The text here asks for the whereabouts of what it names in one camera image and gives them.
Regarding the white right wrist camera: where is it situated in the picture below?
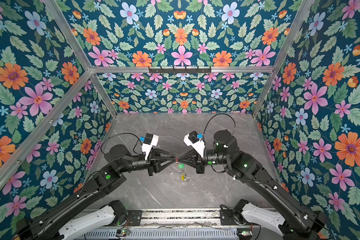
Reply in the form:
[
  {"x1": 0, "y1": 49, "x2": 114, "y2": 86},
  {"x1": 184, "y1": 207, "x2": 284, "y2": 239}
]
[{"x1": 184, "y1": 131, "x2": 206, "y2": 158}]

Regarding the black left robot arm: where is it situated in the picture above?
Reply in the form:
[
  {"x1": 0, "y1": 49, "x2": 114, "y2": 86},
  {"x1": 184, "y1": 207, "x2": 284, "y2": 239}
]
[{"x1": 14, "y1": 145, "x2": 176, "y2": 240}]

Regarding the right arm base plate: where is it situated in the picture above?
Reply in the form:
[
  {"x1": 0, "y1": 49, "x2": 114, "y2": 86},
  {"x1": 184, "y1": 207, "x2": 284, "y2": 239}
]
[{"x1": 220, "y1": 205, "x2": 247, "y2": 226}]

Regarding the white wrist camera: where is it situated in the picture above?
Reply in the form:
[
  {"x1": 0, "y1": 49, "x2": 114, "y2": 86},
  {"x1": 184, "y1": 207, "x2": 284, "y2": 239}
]
[
  {"x1": 184, "y1": 131, "x2": 206, "y2": 158},
  {"x1": 140, "y1": 133, "x2": 159, "y2": 161}
]

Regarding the black wall hook rail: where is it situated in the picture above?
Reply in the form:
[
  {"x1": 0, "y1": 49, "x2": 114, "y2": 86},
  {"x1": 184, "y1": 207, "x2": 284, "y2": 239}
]
[{"x1": 148, "y1": 67, "x2": 212, "y2": 74}]

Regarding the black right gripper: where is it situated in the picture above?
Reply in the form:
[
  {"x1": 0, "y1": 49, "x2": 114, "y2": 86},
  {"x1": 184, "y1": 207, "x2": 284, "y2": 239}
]
[{"x1": 178, "y1": 148, "x2": 231, "y2": 175}]

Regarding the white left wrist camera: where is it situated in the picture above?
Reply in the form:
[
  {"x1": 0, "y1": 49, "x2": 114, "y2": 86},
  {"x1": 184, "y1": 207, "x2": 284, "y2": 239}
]
[{"x1": 140, "y1": 133, "x2": 159, "y2": 161}]

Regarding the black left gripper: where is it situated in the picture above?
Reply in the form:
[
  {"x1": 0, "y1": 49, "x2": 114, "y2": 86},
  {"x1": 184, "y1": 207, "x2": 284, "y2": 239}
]
[{"x1": 118, "y1": 146, "x2": 177, "y2": 177}]

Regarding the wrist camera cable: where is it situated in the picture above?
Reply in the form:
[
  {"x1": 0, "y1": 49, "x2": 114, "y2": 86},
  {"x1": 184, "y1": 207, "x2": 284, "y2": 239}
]
[
  {"x1": 100, "y1": 132, "x2": 145, "y2": 157},
  {"x1": 202, "y1": 113, "x2": 237, "y2": 139}
]

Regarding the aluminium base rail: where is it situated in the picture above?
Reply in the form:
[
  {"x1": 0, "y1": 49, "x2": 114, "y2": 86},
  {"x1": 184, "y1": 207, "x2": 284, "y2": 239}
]
[{"x1": 68, "y1": 207, "x2": 292, "y2": 240}]

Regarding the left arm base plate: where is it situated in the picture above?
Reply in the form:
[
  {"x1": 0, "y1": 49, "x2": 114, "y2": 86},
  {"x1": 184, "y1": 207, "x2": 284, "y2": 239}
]
[{"x1": 122, "y1": 210, "x2": 143, "y2": 227}]

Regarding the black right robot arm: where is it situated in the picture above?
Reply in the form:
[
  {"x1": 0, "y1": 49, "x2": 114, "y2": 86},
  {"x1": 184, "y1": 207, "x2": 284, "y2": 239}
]
[{"x1": 178, "y1": 130, "x2": 328, "y2": 240}]

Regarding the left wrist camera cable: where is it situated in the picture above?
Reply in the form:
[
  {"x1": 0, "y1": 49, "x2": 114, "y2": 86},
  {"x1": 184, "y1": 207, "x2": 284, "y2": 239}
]
[{"x1": 100, "y1": 132, "x2": 145, "y2": 157}]

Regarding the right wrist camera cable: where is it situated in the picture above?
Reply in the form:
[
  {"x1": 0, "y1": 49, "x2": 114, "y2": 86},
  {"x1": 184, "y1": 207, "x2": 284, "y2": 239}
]
[{"x1": 202, "y1": 113, "x2": 237, "y2": 139}]

